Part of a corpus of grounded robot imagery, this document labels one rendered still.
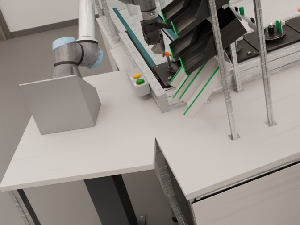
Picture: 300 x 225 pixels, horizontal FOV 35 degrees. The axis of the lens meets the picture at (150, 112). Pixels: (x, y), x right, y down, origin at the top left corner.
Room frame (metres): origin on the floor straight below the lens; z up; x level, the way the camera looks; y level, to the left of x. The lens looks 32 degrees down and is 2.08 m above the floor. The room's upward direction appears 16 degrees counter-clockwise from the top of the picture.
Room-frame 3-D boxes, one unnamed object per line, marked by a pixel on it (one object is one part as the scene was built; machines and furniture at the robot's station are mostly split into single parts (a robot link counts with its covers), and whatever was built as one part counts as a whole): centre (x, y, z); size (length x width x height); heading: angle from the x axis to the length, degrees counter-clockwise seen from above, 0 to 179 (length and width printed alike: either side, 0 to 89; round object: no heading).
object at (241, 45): (2.13, -0.46, 1.01); 0.24 x 0.24 x 0.13; 7
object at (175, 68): (2.10, -0.21, 0.98); 0.14 x 0.14 x 0.02
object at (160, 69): (2.10, -0.21, 0.96); 0.24 x 0.24 x 0.02; 7
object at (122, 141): (2.07, 0.30, 0.84); 0.90 x 0.70 x 0.03; 169
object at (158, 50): (2.08, -0.12, 1.11); 0.06 x 0.03 x 0.09; 97
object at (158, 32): (2.09, -0.12, 1.21); 0.09 x 0.08 x 0.12; 97
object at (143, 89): (2.16, 0.01, 0.93); 0.21 x 0.07 x 0.06; 7
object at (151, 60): (2.40, -0.20, 0.91); 0.84 x 0.28 x 0.10; 7
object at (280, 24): (2.16, -0.71, 1.01); 0.24 x 0.24 x 0.13; 7
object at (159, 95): (2.36, -0.02, 0.91); 0.89 x 0.06 x 0.11; 7
